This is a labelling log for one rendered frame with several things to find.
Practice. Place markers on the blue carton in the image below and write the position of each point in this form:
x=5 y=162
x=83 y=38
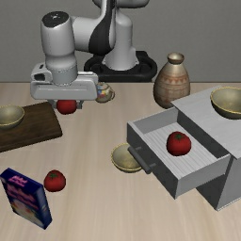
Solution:
x=26 y=197

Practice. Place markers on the brown patterned vase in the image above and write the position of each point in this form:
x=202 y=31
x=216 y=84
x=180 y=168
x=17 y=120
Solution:
x=171 y=81

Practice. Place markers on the small patterned teapot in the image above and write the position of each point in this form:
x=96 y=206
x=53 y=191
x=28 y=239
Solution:
x=104 y=92

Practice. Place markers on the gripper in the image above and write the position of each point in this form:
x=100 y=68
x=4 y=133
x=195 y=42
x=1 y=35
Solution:
x=62 y=88

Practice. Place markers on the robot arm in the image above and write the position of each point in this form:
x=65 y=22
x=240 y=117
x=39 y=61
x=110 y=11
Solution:
x=94 y=34

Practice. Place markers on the grey cabinet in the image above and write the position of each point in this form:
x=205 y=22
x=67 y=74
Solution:
x=216 y=131

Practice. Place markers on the brown cutting board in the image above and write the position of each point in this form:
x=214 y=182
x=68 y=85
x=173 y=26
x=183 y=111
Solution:
x=31 y=125

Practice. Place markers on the beige porcelain bowl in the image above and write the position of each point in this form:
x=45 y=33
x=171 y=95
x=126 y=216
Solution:
x=227 y=102
x=124 y=158
x=9 y=116

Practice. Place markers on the red tomato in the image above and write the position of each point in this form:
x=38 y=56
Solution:
x=66 y=106
x=54 y=181
x=178 y=143

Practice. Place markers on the grey open drawer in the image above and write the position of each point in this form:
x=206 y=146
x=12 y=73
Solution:
x=175 y=157

